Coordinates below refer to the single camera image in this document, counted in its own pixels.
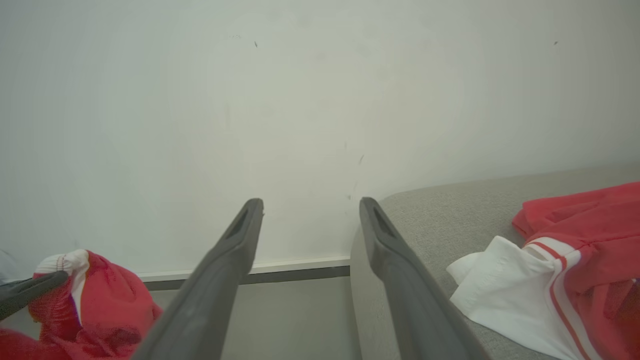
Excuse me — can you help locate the white and dark baseboard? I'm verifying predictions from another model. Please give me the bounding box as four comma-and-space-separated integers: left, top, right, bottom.
137, 256, 351, 292

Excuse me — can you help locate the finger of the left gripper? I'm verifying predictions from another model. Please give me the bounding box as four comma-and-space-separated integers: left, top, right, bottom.
0, 270, 69, 321

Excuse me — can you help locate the red garment with white cuff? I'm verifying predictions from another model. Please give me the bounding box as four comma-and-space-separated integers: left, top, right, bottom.
0, 249, 163, 360

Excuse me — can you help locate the red and white striped garment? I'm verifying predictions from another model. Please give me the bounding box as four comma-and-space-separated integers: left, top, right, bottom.
446, 182, 640, 360

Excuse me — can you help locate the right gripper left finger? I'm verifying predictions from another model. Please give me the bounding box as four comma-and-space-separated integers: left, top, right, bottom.
131, 198, 265, 360

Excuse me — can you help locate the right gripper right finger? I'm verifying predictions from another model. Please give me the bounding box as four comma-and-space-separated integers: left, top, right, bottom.
359, 197, 493, 360

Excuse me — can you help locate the grey fabric sofa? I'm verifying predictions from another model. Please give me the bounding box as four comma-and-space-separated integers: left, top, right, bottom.
350, 165, 640, 360

